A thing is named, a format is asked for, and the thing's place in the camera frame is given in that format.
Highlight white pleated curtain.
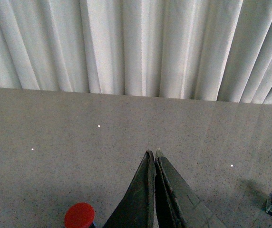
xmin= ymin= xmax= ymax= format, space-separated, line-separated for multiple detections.
xmin=0 ymin=0 xmax=272 ymax=104

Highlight red push button switch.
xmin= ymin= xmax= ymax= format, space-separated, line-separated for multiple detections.
xmin=64 ymin=202 xmax=96 ymax=228

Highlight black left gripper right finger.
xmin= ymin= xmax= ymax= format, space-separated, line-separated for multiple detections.
xmin=155 ymin=149 xmax=222 ymax=228

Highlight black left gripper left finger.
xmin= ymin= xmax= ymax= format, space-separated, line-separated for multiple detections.
xmin=103 ymin=150 xmax=155 ymax=228

